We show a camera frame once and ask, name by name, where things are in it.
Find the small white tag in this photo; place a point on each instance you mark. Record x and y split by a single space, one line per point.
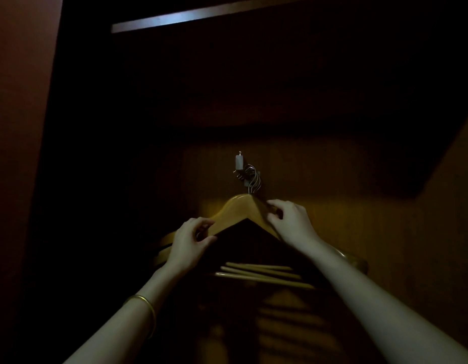
239 162

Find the person's left forearm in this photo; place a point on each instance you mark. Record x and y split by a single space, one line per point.
120 329

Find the person's right hand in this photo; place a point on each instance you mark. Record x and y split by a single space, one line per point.
294 225

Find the brown wooden wardrobe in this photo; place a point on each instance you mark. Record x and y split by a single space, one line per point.
370 223

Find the person's left hand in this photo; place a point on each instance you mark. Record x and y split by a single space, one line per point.
186 250

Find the metal wardrobe hook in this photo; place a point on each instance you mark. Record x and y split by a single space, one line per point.
241 178

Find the person's right forearm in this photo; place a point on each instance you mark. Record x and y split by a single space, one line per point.
389 310

